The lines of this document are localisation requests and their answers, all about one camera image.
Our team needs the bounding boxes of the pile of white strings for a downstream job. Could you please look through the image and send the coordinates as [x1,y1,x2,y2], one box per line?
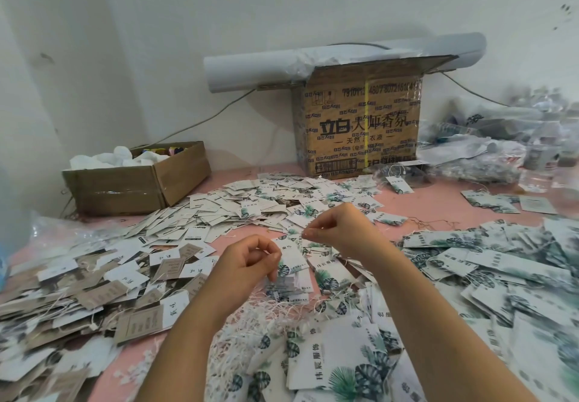
[122,270,313,402]

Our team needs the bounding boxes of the heap of small tags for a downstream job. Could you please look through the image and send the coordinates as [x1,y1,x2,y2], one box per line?
[122,173,408,240]

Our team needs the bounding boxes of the person's right hand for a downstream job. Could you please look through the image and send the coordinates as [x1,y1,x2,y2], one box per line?
[300,202,403,267]

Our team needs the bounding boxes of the clear plastic bag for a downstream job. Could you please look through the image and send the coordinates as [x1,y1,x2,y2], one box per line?
[27,216,101,255]

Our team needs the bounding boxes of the heap of clear plastic bags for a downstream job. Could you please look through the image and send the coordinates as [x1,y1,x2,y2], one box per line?
[418,88,579,194]

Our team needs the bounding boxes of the large printed cardboard box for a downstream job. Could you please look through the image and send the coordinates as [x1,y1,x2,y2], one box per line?
[291,55,459,180]

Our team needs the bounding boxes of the pile of brown white tags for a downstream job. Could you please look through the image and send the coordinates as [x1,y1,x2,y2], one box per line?
[0,234,218,402]

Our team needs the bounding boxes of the person's left hand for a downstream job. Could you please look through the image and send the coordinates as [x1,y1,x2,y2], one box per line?
[194,234,283,321]

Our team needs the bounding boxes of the person's right forearm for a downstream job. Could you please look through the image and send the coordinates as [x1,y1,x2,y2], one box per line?
[366,247,537,402]

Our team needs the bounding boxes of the person's left forearm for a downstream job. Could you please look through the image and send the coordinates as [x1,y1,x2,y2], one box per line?
[136,307,241,402]

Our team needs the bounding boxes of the white crumpled material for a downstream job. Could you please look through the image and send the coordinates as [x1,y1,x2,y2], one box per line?
[69,145,171,170]

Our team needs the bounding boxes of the pile of green leaf tags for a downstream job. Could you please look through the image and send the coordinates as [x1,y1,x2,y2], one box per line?
[221,218,579,402]

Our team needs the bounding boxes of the white roll in plastic wrap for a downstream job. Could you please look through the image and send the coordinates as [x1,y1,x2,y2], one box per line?
[203,32,488,94]

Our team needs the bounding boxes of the black cable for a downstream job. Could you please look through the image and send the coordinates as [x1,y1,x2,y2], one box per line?
[145,88,257,148]

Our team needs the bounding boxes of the small open cardboard box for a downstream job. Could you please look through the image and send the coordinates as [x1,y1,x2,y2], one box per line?
[62,140,212,217]

